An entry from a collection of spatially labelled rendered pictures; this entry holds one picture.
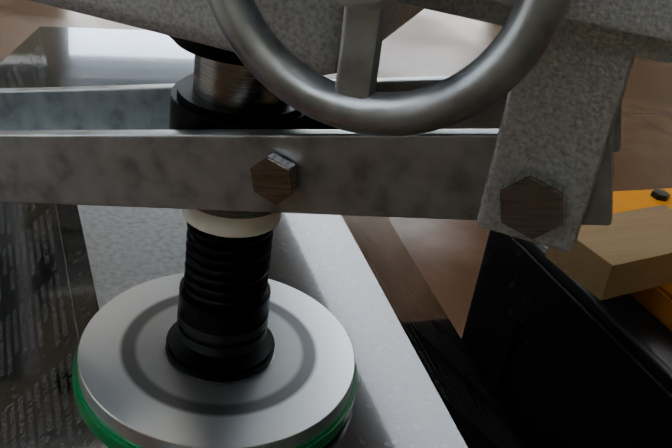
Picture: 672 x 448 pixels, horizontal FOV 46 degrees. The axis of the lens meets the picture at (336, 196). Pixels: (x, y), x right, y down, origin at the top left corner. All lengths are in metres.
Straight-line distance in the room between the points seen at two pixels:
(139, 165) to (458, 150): 0.20
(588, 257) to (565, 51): 0.64
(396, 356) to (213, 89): 0.31
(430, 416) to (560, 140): 0.32
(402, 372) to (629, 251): 0.42
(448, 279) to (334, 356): 1.81
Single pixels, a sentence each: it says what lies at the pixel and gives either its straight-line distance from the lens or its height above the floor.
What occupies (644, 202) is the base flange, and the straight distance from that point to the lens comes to 1.29.
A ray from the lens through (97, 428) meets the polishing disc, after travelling 0.60.
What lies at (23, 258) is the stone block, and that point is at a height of 0.79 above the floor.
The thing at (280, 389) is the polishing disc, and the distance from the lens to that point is 0.60.
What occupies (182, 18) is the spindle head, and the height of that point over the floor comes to 1.17.
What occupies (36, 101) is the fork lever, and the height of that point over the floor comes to 1.01.
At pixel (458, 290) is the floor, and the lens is 2.39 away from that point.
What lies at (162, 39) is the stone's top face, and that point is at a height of 0.85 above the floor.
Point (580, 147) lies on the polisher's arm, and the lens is 0.39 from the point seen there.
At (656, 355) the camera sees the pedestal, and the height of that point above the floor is 0.74.
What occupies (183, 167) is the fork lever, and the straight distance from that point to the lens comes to 0.50.
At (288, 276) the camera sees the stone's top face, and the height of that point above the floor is 0.85.
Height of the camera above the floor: 1.28
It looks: 27 degrees down
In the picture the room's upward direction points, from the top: 9 degrees clockwise
